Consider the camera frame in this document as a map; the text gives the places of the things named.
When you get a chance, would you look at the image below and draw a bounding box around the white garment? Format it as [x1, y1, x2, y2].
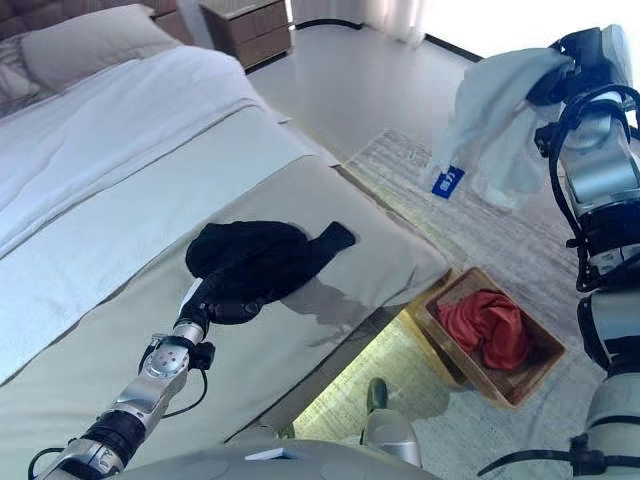
[419, 47, 574, 211]

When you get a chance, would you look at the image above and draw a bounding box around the silver robot right leg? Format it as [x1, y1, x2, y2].
[362, 377, 424, 469]

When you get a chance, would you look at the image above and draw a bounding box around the black curved floor strip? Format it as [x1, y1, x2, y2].
[292, 19, 484, 65]

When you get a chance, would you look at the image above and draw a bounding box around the white duvet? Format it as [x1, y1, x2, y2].
[0, 47, 341, 386]

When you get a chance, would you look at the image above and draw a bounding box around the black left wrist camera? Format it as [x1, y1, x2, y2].
[192, 341, 216, 371]

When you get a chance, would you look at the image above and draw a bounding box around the black garment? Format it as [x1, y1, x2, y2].
[184, 219, 359, 306]

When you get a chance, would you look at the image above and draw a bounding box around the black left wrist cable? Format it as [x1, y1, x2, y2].
[164, 367, 209, 419]

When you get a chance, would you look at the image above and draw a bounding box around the red garment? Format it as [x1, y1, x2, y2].
[435, 290, 534, 372]

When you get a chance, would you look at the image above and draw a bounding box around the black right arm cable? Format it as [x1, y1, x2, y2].
[533, 84, 640, 294]

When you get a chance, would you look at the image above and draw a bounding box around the large beige pillow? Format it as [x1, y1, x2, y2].
[19, 3, 176, 94]

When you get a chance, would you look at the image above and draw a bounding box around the brown nightstand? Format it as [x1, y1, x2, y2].
[199, 0, 292, 70]

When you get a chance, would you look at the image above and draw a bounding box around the grey rug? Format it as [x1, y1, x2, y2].
[294, 127, 640, 480]

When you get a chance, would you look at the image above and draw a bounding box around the white curtain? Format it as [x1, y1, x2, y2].
[289, 0, 429, 49]

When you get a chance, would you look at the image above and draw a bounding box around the wooden wicker basket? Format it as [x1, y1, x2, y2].
[405, 266, 567, 411]

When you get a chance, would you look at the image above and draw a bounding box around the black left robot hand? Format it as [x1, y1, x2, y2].
[174, 277, 264, 329]

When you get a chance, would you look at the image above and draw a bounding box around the grey robot torso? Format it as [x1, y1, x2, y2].
[117, 437, 441, 480]

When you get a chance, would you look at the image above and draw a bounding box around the beige bed cover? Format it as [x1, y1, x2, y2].
[0, 104, 449, 480]

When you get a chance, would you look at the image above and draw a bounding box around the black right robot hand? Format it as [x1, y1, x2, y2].
[524, 23, 634, 106]

